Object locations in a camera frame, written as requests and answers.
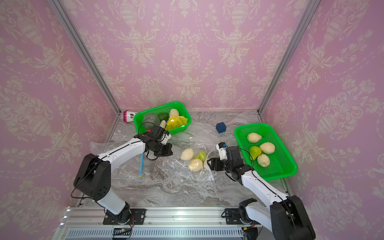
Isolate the blue cube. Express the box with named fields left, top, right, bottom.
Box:
left=216, top=122, right=227, bottom=134

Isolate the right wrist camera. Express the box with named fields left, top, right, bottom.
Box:
left=215, top=142, right=228, bottom=161

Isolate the empty green basket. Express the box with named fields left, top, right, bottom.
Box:
left=234, top=123, right=298, bottom=181

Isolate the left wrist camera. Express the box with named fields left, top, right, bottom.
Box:
left=160, top=131, right=172, bottom=145

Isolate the pink white bottle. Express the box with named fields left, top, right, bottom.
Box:
left=122, top=111, right=137, bottom=123

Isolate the green basket with produce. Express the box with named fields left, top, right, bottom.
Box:
left=134, top=102, right=192, bottom=135

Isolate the clear zip-top bag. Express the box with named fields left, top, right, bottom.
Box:
left=163, top=140, right=235, bottom=200
left=91, top=139, right=145, bottom=179

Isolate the green pear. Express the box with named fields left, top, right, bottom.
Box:
left=249, top=146, right=262, bottom=161

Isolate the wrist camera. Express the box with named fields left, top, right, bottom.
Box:
left=160, top=131, right=172, bottom=145
left=215, top=142, right=228, bottom=161

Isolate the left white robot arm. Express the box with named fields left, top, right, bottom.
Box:
left=73, top=126, right=173, bottom=225

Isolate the dark green melon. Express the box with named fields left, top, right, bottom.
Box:
left=142, top=114, right=161, bottom=130

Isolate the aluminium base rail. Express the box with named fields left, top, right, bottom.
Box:
left=52, top=206, right=316, bottom=240

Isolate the cream pear from bag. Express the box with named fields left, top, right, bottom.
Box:
left=260, top=142, right=276, bottom=154

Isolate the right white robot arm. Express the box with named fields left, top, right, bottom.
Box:
left=206, top=143, right=316, bottom=240

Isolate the yellow-green lettuce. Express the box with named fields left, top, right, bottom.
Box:
left=165, top=116, right=189, bottom=131

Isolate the pale cucumber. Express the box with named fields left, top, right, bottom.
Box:
left=160, top=120, right=167, bottom=129

